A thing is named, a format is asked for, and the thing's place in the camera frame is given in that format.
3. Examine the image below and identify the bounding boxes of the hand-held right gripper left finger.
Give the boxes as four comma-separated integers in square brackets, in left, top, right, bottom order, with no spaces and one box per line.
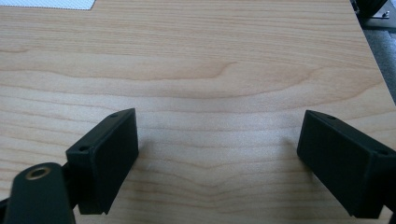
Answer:
[65,107,140,216]

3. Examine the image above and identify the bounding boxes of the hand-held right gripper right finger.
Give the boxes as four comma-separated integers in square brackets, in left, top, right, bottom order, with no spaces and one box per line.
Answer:
[296,109,396,219]

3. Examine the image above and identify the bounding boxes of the black stand base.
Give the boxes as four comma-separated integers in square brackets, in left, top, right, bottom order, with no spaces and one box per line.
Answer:
[350,0,391,20]

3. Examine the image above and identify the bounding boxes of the white mesh mat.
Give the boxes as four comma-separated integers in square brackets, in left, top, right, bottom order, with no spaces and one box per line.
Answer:
[0,0,97,11]

